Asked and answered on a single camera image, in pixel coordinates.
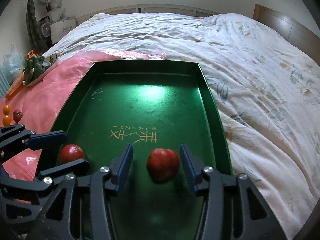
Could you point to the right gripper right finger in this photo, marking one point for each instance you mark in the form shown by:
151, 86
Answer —
233, 208

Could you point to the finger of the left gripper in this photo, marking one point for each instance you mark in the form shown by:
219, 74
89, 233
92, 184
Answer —
13, 139
50, 145

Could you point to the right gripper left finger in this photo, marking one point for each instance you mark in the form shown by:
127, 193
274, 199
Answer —
61, 215

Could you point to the orange tangerine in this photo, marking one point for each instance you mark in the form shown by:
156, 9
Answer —
6, 110
6, 120

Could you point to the red apple fruit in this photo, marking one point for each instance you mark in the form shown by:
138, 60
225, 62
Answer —
162, 165

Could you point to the small red apple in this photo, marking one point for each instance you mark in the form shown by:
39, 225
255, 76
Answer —
17, 115

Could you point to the red apple near tray edge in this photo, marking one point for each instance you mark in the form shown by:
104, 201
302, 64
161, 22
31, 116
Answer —
70, 152

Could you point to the pink plastic sheet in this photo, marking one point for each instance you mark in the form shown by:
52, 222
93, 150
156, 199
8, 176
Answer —
41, 103

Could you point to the orange carrot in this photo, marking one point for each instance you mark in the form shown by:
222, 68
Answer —
15, 85

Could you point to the light blue suitcase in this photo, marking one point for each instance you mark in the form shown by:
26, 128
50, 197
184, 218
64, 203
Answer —
4, 85

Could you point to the translucent plastic bag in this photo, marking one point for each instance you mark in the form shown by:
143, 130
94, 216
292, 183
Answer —
12, 65

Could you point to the yellow red snack package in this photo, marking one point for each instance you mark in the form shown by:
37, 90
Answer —
31, 53

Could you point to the hanging plaid garment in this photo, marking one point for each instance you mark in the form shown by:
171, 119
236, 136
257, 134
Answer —
35, 37

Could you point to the lower grey fan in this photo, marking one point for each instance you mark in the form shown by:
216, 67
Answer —
45, 29

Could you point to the white cardboard box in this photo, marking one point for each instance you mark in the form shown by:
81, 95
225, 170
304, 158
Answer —
60, 29

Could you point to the white floral bed quilt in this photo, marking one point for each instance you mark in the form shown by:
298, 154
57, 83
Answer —
266, 90

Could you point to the green tray box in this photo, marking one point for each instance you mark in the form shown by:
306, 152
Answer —
149, 104

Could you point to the wooden headboard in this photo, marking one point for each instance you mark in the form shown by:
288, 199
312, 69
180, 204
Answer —
294, 32

